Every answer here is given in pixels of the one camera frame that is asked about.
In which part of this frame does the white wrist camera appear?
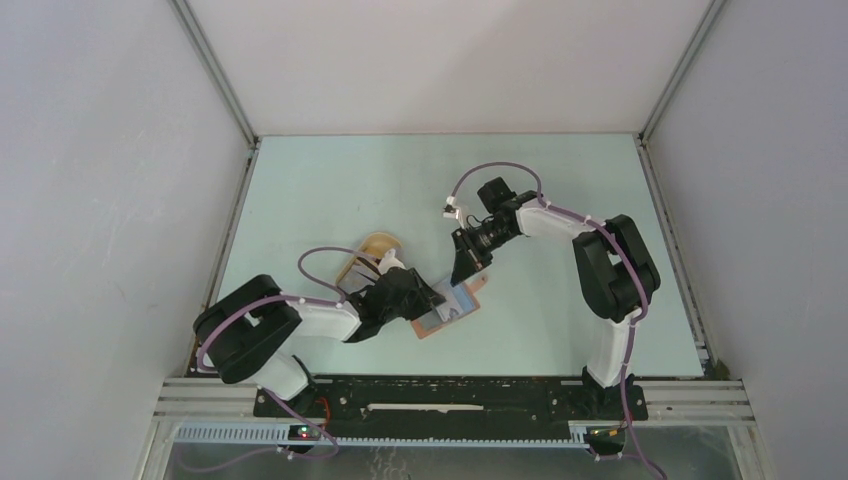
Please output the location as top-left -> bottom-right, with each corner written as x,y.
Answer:
377,248 -> 406,275
442,196 -> 466,224

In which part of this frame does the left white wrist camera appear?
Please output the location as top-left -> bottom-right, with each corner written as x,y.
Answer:
377,248 -> 406,275

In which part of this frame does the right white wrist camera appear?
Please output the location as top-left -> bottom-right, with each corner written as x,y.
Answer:
442,196 -> 466,224

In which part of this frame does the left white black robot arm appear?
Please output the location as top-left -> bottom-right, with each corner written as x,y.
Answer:
193,267 -> 446,417

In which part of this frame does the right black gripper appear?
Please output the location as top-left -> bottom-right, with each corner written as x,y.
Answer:
451,220 -> 517,286

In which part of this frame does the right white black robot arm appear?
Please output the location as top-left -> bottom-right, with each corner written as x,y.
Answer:
450,177 -> 661,418

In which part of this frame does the white credit card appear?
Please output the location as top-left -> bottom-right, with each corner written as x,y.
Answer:
433,279 -> 477,323

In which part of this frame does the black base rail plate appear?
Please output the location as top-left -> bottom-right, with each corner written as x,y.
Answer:
293,375 -> 649,441

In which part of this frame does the yellow oval tray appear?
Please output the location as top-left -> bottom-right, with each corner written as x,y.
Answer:
335,232 -> 403,294

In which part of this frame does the aluminium frame rail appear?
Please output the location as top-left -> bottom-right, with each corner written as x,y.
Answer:
153,376 -> 755,447

